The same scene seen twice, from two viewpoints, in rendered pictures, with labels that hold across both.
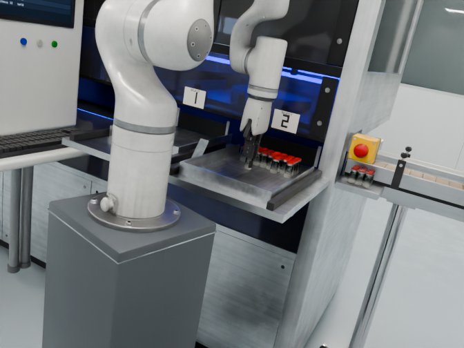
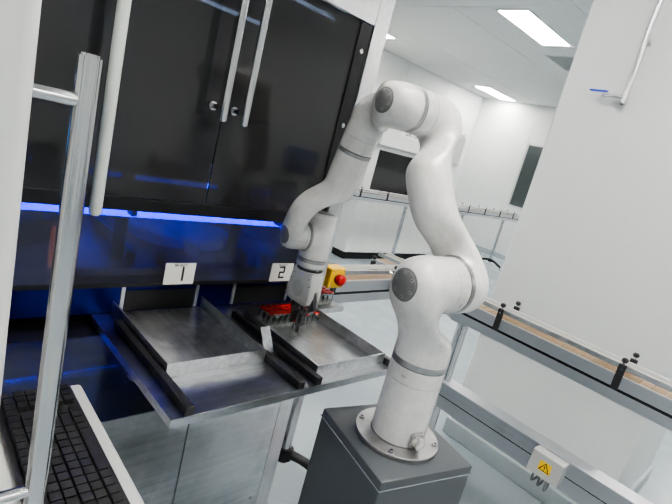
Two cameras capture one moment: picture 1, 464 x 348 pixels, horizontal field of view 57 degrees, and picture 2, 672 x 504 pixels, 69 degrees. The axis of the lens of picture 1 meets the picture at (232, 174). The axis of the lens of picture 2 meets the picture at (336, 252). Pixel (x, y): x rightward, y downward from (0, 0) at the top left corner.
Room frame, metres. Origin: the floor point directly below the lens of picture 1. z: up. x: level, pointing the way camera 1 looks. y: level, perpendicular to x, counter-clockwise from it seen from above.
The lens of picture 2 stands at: (0.72, 1.19, 1.46)
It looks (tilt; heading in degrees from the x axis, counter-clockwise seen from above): 13 degrees down; 290
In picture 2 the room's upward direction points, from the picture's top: 14 degrees clockwise
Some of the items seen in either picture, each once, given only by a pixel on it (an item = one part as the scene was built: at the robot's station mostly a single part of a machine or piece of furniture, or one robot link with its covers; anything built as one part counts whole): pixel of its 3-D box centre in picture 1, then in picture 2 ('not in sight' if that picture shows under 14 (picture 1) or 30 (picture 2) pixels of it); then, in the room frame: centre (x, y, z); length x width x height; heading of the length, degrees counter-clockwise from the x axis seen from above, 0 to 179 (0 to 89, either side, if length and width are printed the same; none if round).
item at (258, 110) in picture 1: (257, 113); (306, 282); (1.22, -0.04, 1.05); 0.10 x 0.07 x 0.11; 155
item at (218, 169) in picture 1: (251, 170); (313, 336); (1.16, -0.05, 0.90); 0.34 x 0.26 x 0.04; 155
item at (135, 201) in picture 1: (139, 170); (407, 399); (0.83, 0.19, 0.95); 0.19 x 0.19 x 0.18
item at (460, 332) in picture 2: not in sight; (439, 396); (0.82, -0.94, 0.46); 0.09 x 0.09 x 0.77; 66
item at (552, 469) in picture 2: not in sight; (547, 466); (0.36, -0.66, 0.50); 0.12 x 0.05 x 0.09; 156
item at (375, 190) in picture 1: (360, 186); (318, 302); (1.30, -0.40, 0.87); 0.14 x 0.13 x 0.02; 156
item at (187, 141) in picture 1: (174, 134); (186, 330); (1.41, 0.21, 0.90); 0.34 x 0.26 x 0.04; 156
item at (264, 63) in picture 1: (266, 61); (316, 234); (1.22, -0.04, 1.19); 0.09 x 0.08 x 0.13; 60
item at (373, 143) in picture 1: (364, 148); (331, 275); (1.27, -0.37, 0.99); 0.08 x 0.07 x 0.07; 156
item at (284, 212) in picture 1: (206, 159); (254, 345); (1.27, 0.09, 0.87); 0.70 x 0.48 x 0.02; 66
